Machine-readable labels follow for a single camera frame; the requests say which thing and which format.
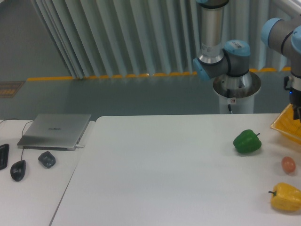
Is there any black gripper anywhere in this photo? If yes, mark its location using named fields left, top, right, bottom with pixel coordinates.
left=284, top=75, right=301, bottom=120

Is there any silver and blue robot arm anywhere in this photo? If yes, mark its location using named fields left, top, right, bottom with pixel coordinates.
left=193, top=0, right=301, bottom=120

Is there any yellow plastic basket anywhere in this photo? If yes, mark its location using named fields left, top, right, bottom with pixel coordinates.
left=270, top=104, right=301, bottom=144

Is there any brown egg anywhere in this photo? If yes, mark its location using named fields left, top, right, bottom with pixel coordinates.
left=281, top=156, right=296, bottom=174

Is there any green bell pepper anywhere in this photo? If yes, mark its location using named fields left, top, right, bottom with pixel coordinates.
left=233, top=129, right=261, bottom=154

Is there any yellow bell pepper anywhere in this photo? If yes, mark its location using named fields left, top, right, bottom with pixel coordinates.
left=268, top=182, right=301, bottom=212

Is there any white pleated curtain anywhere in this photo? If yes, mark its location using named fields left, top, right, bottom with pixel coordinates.
left=33, top=0, right=301, bottom=79

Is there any silver closed laptop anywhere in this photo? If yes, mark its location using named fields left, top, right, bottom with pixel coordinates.
left=17, top=114, right=91, bottom=151

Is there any small black plastic tray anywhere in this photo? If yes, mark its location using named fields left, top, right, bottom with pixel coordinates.
left=38, top=151, right=56, bottom=169

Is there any black computer mouse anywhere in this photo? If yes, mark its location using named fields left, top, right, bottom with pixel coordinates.
left=10, top=160, right=26, bottom=182

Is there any black keyboard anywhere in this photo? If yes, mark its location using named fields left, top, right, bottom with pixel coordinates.
left=0, top=144, right=9, bottom=170

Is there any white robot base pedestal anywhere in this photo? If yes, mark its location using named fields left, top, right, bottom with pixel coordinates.
left=213, top=72, right=261, bottom=114

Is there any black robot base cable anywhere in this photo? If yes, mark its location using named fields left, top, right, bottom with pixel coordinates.
left=226, top=89, right=234, bottom=114

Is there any black mouse cable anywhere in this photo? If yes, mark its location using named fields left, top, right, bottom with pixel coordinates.
left=0, top=118, right=34, bottom=161

